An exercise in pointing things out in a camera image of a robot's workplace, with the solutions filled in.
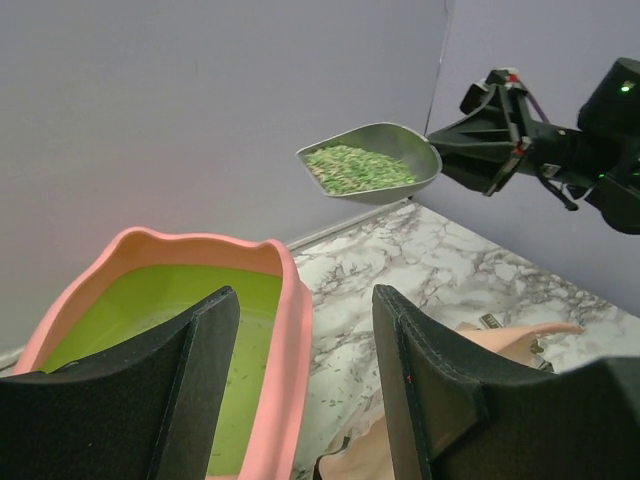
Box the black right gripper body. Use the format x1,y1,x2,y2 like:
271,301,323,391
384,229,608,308
499,73,549,176

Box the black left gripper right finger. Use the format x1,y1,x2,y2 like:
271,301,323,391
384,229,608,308
372,285,639,479

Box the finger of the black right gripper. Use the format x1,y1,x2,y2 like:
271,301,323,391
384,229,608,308
436,145,513,195
428,87,518,147

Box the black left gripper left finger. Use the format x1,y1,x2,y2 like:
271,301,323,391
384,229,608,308
1,286,240,479

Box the cat litter bag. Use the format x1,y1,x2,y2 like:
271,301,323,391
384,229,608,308
314,319,586,480

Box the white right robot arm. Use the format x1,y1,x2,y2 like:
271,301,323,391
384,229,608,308
428,57,639,235

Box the pink green litter box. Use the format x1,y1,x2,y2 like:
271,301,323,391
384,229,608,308
15,227,313,480

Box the green litter pellets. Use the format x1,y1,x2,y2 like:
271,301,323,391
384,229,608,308
304,145,416,195

